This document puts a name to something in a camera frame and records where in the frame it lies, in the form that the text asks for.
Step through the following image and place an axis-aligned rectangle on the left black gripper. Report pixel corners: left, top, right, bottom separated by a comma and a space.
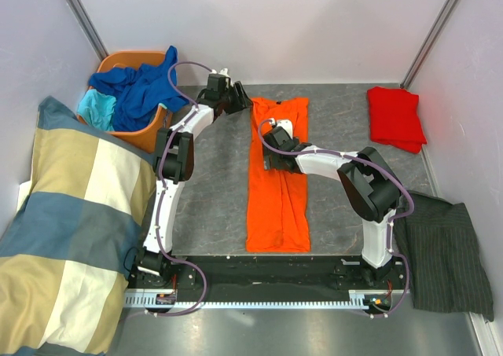
220, 83, 254, 116

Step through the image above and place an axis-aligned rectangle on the orange t shirt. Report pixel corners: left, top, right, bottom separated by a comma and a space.
245, 97, 311, 253

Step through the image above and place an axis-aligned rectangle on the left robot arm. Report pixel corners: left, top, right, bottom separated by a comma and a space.
134, 68, 252, 288

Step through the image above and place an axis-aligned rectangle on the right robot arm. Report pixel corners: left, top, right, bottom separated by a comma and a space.
258, 124, 403, 288

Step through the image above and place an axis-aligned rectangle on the blue t shirt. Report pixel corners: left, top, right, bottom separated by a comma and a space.
89, 46, 189, 132

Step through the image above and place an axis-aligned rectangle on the orange plastic basket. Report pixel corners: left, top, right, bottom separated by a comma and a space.
78, 51, 173, 152

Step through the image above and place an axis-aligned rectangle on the teal t shirt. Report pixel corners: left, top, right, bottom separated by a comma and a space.
77, 89, 116, 131

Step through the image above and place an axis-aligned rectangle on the folded red t shirt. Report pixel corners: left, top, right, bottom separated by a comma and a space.
367, 86, 428, 154

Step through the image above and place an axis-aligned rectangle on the dark striped cloth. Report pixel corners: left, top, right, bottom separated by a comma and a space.
394, 191, 494, 321

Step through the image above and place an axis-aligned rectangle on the blue beige checked pillow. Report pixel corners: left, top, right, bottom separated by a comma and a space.
1, 97, 156, 355

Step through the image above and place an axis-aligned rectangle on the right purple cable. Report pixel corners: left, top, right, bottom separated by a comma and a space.
256, 119, 415, 320

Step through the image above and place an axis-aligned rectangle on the purple cable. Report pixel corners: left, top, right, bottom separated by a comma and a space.
154, 61, 221, 318
256, 119, 415, 320

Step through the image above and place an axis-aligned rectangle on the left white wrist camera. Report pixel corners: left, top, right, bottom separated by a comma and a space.
211, 68, 229, 77

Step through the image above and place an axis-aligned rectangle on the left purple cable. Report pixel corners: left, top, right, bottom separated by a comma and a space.
154, 61, 221, 318

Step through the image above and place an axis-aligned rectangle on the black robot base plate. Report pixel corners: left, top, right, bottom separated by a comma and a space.
128, 255, 406, 303

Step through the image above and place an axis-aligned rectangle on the white slotted cable duct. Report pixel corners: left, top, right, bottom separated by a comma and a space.
123, 288, 391, 310

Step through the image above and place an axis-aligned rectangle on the left aluminium frame post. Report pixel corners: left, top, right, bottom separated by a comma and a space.
66, 0, 108, 60

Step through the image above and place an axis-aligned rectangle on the aluminium frame post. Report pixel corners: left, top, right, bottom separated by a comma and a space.
66, 0, 108, 60
399, 0, 461, 90

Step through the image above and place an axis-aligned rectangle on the right aluminium frame post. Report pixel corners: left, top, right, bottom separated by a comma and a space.
399, 0, 461, 90

